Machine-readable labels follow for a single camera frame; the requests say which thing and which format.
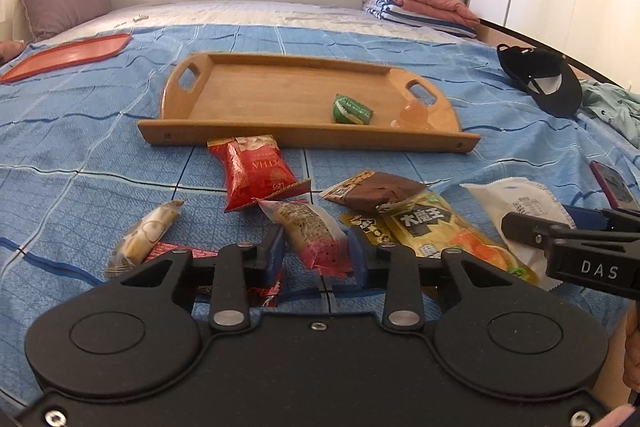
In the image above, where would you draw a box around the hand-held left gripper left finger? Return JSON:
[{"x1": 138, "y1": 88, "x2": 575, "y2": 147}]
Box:
[{"x1": 145, "y1": 224, "x2": 286, "y2": 333}]

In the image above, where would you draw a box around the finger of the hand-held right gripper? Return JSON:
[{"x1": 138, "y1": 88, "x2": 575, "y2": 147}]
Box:
[
  {"x1": 501, "y1": 211, "x2": 576, "y2": 254},
  {"x1": 561, "y1": 204, "x2": 640, "y2": 234}
]

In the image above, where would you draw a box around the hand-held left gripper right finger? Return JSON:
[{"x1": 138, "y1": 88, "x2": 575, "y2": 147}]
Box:
[{"x1": 348, "y1": 228, "x2": 496, "y2": 333}]

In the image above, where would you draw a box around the pink and white snack packet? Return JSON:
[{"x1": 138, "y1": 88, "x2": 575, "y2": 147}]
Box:
[{"x1": 257, "y1": 199, "x2": 351, "y2": 278}]

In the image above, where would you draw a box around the brown snack packet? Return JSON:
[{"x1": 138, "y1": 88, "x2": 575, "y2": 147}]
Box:
[{"x1": 320, "y1": 171, "x2": 441, "y2": 214}]

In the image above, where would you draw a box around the red nut snack packet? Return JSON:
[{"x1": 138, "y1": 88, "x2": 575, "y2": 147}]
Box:
[{"x1": 207, "y1": 134, "x2": 312, "y2": 212}]

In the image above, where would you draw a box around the yellow snack packet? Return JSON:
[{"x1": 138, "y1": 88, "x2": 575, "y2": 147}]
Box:
[{"x1": 340, "y1": 192, "x2": 541, "y2": 285}]

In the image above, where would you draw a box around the dark red long snack packet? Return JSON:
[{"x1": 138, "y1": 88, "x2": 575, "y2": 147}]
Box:
[{"x1": 144, "y1": 242, "x2": 283, "y2": 308}]

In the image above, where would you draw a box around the beige patterned snack packet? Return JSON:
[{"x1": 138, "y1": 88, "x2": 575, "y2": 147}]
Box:
[{"x1": 105, "y1": 199, "x2": 187, "y2": 280}]

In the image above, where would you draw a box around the wooden tray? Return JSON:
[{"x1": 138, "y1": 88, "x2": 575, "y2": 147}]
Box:
[{"x1": 137, "y1": 52, "x2": 481, "y2": 155}]

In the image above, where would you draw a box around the person's right forearm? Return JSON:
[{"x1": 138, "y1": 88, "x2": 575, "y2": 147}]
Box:
[{"x1": 622, "y1": 307, "x2": 640, "y2": 405}]

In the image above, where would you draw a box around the red phone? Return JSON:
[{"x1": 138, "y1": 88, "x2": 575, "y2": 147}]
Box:
[{"x1": 589, "y1": 160, "x2": 640, "y2": 210}]

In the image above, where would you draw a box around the teal garment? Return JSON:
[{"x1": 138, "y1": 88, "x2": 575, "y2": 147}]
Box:
[{"x1": 575, "y1": 79, "x2": 640, "y2": 152}]

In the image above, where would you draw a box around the black cap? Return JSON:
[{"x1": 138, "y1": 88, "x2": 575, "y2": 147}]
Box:
[{"x1": 496, "y1": 44, "x2": 583, "y2": 118}]

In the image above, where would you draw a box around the green snack packet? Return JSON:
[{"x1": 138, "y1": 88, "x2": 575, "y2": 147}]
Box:
[{"x1": 331, "y1": 93, "x2": 376, "y2": 125}]

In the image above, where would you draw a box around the orange jelly cup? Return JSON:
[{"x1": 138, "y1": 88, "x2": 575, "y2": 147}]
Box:
[{"x1": 391, "y1": 101, "x2": 436, "y2": 130}]

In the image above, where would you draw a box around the blue checked bedsheet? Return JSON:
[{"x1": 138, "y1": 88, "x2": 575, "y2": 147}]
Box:
[{"x1": 0, "y1": 23, "x2": 640, "y2": 408}]

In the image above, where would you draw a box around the pale quilted mattress cover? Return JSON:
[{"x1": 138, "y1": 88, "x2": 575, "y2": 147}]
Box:
[{"x1": 37, "y1": 1, "x2": 476, "y2": 44}]

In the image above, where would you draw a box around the folded striped towel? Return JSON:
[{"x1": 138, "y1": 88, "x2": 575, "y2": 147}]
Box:
[{"x1": 362, "y1": 0, "x2": 478, "y2": 39}]

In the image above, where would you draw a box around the red plastic tray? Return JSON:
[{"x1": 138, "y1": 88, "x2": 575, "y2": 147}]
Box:
[{"x1": 0, "y1": 33, "x2": 133, "y2": 84}]

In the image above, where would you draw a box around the brown cloth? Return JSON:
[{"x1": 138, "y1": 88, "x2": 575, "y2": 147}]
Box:
[{"x1": 0, "y1": 39, "x2": 26, "y2": 66}]

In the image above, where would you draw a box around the dark wooden bed frame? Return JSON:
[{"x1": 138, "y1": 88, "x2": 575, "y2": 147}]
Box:
[{"x1": 477, "y1": 19, "x2": 621, "y2": 88}]

